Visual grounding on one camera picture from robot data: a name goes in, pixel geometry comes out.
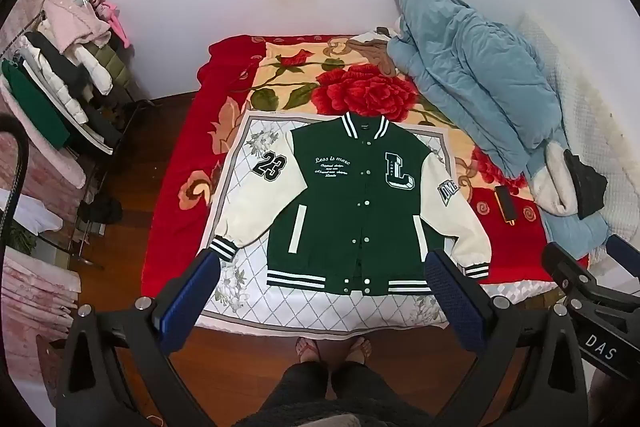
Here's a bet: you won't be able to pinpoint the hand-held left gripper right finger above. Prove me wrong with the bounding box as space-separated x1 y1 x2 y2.
424 248 593 427

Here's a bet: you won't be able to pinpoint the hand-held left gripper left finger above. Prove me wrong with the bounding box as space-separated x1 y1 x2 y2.
55 249 223 427

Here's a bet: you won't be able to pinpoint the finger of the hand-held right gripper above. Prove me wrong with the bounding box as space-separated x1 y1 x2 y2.
542 242 601 304
606 235 640 281

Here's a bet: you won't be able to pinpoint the green varsity jacket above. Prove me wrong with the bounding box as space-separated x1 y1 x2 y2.
207 112 491 297

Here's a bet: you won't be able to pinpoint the metal clothes rack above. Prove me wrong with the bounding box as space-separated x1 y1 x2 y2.
0 9 157 269

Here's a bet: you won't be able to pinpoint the black cloth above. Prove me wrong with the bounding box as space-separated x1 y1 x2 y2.
563 149 609 221

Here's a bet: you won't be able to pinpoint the white fleece cloth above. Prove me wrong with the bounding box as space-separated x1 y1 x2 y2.
530 142 582 216

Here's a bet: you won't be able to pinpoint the black orange handheld device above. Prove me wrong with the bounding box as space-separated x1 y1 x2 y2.
494 185 517 226

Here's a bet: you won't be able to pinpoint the white floral quilted mat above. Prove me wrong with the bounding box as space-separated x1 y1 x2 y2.
192 112 493 336

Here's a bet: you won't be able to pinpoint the red rose blanket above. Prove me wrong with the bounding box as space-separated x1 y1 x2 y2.
141 33 557 304

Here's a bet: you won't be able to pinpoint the black shoes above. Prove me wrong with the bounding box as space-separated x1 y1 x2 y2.
76 196 124 226

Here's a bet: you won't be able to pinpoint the person's right leg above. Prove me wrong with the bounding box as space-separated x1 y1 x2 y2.
327 336 389 414

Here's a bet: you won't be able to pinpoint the person's leg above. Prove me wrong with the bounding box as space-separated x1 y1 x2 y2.
327 336 389 414
259 336 332 414

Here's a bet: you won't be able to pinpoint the person's left leg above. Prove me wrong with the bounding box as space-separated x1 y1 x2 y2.
259 336 332 414

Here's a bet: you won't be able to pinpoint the pink fleece blanket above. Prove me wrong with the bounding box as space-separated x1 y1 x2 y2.
0 82 87 380

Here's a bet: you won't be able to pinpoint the white quilted bedspread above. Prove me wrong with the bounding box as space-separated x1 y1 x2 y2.
516 13 640 238

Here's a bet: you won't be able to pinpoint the person's dark fleece top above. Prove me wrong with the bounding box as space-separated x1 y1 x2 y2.
235 399 402 427

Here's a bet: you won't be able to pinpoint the white folded cloth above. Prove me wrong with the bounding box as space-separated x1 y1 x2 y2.
0 188 64 234

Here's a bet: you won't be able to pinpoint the blue duvet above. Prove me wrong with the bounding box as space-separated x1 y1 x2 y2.
387 0 626 259

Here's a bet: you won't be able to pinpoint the white puffer jacket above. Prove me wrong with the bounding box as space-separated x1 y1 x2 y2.
20 21 114 124

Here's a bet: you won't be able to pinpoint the olive puffer vest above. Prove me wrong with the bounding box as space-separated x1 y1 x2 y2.
75 41 134 102

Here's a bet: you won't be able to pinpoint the green garment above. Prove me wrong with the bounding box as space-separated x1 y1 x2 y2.
0 58 72 151

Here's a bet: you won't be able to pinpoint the black hanging garment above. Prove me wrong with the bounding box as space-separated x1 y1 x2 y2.
24 31 92 108

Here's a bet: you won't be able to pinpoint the bright pink cloth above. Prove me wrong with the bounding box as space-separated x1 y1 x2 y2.
96 0 132 48

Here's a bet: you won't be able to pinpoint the pink fluffy garment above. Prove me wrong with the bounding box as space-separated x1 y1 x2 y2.
41 0 112 54

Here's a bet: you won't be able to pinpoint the black cable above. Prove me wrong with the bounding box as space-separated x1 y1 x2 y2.
0 113 32 270

